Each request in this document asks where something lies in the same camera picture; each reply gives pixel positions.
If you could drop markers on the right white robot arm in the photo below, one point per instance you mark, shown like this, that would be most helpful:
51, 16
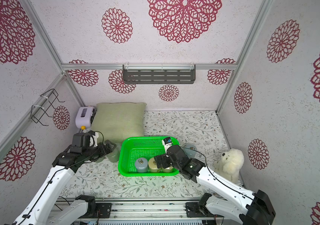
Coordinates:
236, 203

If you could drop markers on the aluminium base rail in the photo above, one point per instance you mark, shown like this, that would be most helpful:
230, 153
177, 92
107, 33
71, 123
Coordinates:
104, 209

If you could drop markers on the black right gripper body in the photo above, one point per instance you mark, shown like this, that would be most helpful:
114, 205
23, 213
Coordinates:
162, 161

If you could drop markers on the black wire wall rack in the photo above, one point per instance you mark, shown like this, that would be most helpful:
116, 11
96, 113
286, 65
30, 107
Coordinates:
48, 99

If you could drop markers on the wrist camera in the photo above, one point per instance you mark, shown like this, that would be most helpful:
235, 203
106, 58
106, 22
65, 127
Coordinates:
167, 143
94, 138

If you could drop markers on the green pillow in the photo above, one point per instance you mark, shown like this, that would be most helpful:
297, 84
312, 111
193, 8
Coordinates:
119, 121

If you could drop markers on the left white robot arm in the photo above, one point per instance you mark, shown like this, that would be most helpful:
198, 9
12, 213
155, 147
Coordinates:
50, 185

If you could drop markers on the grey wall shelf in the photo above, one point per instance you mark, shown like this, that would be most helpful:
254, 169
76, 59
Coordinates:
159, 74

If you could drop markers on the green plastic basket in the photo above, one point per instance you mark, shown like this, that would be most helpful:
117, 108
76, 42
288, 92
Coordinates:
137, 147

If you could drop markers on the beige tea canister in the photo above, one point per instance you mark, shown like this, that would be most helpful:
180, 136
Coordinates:
168, 169
153, 166

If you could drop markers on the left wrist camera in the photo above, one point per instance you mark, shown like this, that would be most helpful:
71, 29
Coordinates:
94, 138

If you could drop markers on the lilac small appliance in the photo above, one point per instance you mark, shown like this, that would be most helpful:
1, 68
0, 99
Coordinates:
85, 117

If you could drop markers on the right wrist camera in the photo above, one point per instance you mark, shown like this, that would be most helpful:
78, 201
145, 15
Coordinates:
167, 143

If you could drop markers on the white plush dog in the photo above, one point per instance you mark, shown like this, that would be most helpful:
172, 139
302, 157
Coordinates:
229, 165

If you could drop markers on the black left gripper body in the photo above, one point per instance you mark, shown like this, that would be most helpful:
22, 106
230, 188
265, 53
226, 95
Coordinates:
94, 153

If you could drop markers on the blue-grey tea canister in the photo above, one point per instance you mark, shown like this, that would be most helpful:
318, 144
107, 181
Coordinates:
141, 165
190, 150

